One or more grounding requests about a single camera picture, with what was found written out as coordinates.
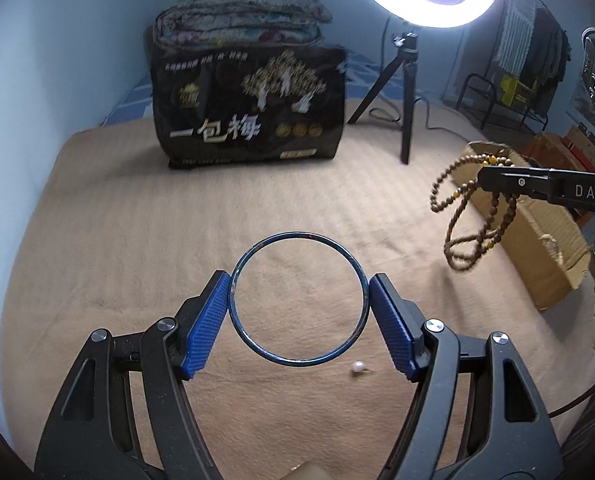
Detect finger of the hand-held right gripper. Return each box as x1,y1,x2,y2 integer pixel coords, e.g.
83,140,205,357
478,166,553,197

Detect tan blurred object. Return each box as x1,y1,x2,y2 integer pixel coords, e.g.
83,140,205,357
286,461,335,480

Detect cardboard box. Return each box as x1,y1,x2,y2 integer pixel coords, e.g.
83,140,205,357
449,140,595,311

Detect black printed bag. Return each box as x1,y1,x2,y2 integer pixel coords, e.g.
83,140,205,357
149,44,349,171

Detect orange cardboard carton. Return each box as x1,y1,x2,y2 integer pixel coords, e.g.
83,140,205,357
521,124,595,227

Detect folded floral quilt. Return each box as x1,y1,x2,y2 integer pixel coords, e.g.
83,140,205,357
154,0,335,54

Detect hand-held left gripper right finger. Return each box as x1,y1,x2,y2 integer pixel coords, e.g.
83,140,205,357
369,273,566,480

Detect brown wooden bead necklace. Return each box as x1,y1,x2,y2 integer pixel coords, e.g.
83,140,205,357
429,153,521,274

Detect white knitted garment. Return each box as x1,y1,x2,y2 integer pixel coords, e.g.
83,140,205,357
494,0,539,69

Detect black low metal rack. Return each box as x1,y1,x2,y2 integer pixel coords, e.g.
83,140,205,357
456,72,549,134

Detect black tripod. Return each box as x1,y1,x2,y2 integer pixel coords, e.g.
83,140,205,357
346,31,423,165

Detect black power cable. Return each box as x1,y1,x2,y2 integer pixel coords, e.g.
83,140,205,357
367,92,484,142

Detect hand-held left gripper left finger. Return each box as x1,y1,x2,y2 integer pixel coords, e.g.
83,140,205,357
34,269,233,480

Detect black clothes rack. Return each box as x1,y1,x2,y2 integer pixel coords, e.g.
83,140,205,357
492,0,573,132

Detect yellow box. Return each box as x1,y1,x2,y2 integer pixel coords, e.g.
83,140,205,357
499,74,536,106

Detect dark metal bangle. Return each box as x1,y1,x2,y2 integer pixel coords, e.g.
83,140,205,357
226,231,369,365

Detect dark hanging clothes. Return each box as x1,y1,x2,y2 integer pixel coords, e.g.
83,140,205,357
524,9,571,92

